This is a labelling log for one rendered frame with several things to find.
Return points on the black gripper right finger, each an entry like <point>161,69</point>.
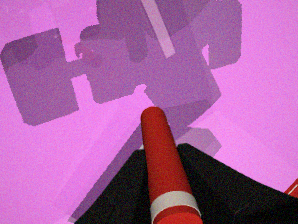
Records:
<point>225,196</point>

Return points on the red cylindrical peg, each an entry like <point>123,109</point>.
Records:
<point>171,198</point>

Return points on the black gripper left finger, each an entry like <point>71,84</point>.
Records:
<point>125,199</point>

